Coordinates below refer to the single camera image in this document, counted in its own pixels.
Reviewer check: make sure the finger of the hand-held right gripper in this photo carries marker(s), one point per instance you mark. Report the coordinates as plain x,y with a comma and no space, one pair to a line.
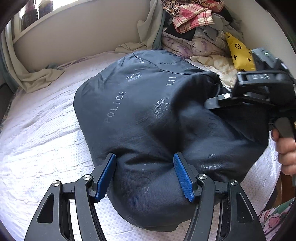
231,103

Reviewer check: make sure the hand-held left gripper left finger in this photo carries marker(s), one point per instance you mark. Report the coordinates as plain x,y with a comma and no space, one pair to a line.
105,180

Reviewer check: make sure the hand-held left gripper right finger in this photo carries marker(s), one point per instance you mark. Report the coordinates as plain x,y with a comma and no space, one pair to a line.
183,176

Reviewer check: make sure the dark navy padded jacket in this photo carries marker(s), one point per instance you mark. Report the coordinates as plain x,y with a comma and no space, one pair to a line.
143,120

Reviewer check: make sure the person's right hand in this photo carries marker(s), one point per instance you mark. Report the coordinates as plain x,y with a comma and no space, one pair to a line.
288,153

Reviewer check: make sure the cream white quilt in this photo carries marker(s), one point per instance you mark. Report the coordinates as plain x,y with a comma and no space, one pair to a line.
222,67

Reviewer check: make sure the yellow patterned pillow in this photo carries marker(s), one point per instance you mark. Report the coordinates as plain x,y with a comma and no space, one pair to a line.
240,51

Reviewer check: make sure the pale purple floral quilt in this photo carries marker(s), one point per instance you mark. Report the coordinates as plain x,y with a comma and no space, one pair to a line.
185,47

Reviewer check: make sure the grey cloth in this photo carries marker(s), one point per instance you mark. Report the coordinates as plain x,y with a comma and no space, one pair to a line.
215,27

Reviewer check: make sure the white textured bed mattress cover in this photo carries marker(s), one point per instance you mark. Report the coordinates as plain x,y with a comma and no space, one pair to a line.
39,139

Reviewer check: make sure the black cloth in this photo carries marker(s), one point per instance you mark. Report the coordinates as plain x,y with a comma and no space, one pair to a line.
180,32

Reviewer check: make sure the red yellow plaid cloth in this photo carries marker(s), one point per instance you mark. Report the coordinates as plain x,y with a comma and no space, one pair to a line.
196,19

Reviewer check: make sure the person's pink green printed clothing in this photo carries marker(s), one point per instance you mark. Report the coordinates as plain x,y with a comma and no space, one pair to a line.
277,220

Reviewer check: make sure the beige crumpled sheet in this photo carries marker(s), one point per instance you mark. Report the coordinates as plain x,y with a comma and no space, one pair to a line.
30,78
150,27

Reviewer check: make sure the dark brown patterned cloth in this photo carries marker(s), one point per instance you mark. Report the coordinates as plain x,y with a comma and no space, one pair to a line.
175,5

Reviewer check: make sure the dark grey side panel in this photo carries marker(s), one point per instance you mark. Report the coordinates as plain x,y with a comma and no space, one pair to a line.
4,102

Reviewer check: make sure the teal green cloth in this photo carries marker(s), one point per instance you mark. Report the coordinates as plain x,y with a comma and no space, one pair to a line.
3,64

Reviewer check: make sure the dark glass jar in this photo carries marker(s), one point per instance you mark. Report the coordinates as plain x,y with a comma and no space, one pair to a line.
46,8
29,14

